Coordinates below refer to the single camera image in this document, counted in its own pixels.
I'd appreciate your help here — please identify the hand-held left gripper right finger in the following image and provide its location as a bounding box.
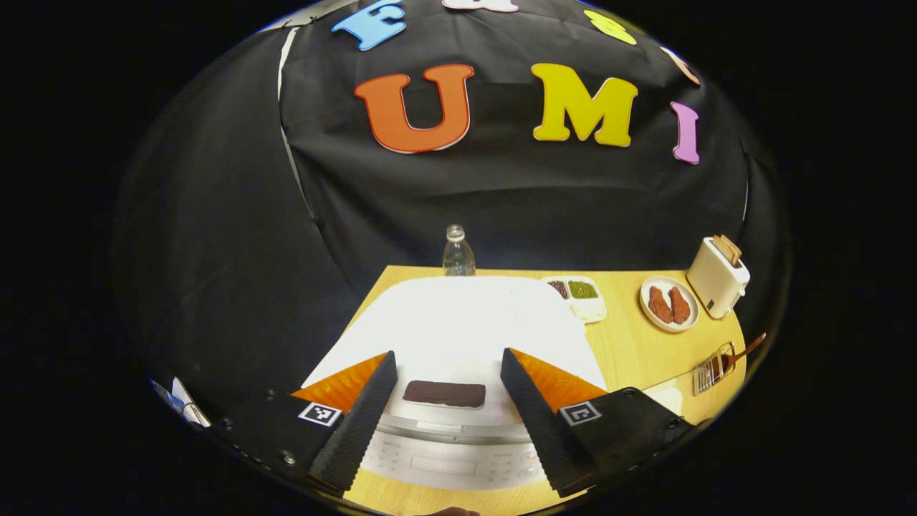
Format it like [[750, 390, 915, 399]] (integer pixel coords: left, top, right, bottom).
[[500, 348, 694, 498]]

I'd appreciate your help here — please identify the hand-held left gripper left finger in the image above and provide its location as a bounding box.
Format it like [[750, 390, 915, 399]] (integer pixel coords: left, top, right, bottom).
[[215, 350, 399, 497]]

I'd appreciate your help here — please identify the white rice cooker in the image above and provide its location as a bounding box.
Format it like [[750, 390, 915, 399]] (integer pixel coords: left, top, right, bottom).
[[301, 276, 610, 492]]

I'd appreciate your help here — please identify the metal wire chopstick holder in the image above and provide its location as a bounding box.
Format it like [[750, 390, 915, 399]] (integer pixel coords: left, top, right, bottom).
[[692, 343, 736, 396]]

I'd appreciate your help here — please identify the white divided condiment dish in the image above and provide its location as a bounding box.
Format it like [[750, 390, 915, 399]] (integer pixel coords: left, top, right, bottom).
[[541, 276, 608, 325]]

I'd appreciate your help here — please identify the white round plate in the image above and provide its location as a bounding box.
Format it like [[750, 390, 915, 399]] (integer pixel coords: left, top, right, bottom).
[[639, 276, 700, 334]]

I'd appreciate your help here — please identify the white crumpled sheet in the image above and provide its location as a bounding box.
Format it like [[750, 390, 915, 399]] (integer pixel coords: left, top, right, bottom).
[[150, 378, 212, 429]]

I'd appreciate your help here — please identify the clear plastic water bottle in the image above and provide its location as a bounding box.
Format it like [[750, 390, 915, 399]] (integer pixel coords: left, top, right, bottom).
[[442, 224, 477, 277]]

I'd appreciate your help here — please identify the white toaster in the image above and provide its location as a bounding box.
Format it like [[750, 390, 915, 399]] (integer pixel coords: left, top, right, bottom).
[[686, 235, 751, 320]]

